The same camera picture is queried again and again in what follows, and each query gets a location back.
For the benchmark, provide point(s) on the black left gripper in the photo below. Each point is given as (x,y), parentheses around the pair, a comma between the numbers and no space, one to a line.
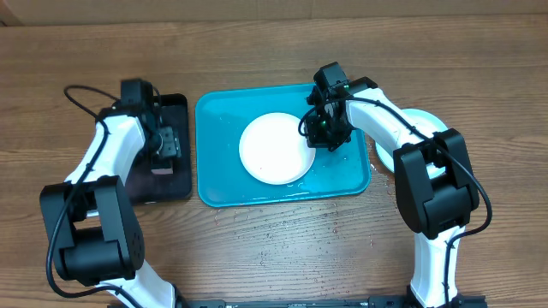
(172,145)

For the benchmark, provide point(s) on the black water tray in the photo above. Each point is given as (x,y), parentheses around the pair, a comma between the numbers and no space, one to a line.
(133,140)

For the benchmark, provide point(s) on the teal serving tray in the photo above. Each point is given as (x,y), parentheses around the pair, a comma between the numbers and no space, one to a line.
(220,119)

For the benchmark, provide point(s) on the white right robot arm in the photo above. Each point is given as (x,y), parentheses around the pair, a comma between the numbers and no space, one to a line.
(434,183)

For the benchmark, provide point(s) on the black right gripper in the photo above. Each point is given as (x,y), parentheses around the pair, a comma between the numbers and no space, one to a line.
(317,140)

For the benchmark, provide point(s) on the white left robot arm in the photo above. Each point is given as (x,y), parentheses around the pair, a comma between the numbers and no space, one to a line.
(96,243)

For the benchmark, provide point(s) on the green orange sponge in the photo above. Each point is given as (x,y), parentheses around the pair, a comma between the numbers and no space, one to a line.
(162,166)

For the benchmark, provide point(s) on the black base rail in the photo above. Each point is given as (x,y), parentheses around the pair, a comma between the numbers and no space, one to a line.
(388,301)

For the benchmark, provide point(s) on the light blue plate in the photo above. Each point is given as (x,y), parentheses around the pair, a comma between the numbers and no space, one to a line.
(427,124)

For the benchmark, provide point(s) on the white plate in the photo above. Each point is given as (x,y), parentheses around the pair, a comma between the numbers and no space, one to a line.
(272,150)

